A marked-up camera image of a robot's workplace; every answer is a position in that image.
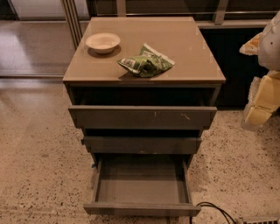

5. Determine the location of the green chip bag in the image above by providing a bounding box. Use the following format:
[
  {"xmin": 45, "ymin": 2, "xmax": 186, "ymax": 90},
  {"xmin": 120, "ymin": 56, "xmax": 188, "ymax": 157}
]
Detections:
[{"xmin": 117, "ymin": 44, "xmax": 175, "ymax": 78}]

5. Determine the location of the grey top drawer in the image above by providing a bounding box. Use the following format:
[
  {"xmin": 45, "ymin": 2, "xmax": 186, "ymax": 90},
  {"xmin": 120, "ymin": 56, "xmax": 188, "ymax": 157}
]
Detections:
[{"xmin": 69, "ymin": 87, "xmax": 217, "ymax": 130}]

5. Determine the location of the grey drawer cabinet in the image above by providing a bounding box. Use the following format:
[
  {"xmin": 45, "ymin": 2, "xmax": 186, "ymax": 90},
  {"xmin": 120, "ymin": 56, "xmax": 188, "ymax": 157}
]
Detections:
[{"xmin": 63, "ymin": 17, "xmax": 225, "ymax": 166}]

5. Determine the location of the black cable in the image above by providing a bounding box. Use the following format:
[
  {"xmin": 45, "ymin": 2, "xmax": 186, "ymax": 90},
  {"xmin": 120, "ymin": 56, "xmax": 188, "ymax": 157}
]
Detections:
[{"xmin": 189, "ymin": 201, "xmax": 238, "ymax": 224}]

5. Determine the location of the grey floor vent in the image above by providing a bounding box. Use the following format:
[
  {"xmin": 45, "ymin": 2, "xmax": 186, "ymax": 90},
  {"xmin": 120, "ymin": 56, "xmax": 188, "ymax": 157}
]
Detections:
[{"xmin": 236, "ymin": 216, "xmax": 280, "ymax": 224}]

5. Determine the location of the grey bottom drawer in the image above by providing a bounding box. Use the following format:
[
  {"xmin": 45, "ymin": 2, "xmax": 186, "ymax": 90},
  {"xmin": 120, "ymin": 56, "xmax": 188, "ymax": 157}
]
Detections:
[{"xmin": 84, "ymin": 154, "xmax": 200, "ymax": 217}]

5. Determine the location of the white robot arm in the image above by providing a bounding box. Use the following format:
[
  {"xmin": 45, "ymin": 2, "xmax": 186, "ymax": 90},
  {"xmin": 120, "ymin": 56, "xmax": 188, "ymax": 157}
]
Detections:
[{"xmin": 239, "ymin": 11, "xmax": 280, "ymax": 130}]

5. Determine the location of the grey middle drawer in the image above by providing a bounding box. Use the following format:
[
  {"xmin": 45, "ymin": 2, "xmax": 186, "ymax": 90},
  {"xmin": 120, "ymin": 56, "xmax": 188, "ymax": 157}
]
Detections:
[{"xmin": 81, "ymin": 129, "xmax": 201, "ymax": 154}]

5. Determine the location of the white bowl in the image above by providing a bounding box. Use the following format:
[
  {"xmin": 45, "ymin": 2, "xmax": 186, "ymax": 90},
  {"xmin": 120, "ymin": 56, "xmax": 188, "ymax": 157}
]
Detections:
[{"xmin": 86, "ymin": 32, "xmax": 121, "ymax": 54}]

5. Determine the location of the grey drawer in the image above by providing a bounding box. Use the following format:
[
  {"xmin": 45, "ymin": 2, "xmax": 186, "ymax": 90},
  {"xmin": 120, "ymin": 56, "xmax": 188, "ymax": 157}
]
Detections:
[
  {"xmin": 69, "ymin": 87, "xmax": 217, "ymax": 130},
  {"xmin": 84, "ymin": 154, "xmax": 200, "ymax": 217},
  {"xmin": 81, "ymin": 129, "xmax": 201, "ymax": 154}
]

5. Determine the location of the metal window frame post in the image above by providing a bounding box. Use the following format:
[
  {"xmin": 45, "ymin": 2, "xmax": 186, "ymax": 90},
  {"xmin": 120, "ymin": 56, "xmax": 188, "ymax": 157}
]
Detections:
[{"xmin": 60, "ymin": 0, "xmax": 82, "ymax": 49}]

